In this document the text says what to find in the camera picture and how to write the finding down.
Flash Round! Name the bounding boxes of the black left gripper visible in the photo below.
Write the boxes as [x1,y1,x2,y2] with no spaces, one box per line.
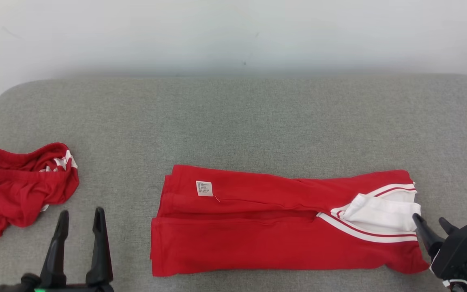
[0,207,115,292]

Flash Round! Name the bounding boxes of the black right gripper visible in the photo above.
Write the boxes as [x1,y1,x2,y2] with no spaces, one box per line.
[412,213,467,289]

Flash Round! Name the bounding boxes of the red shorts with white stripe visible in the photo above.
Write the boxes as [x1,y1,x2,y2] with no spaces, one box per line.
[0,142,80,260]

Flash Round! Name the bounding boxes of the red jersey with black lettering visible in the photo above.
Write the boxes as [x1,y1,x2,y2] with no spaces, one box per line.
[150,164,430,277]

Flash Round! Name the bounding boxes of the grey fabric sofa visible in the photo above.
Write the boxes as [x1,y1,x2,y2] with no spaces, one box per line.
[0,73,467,292]

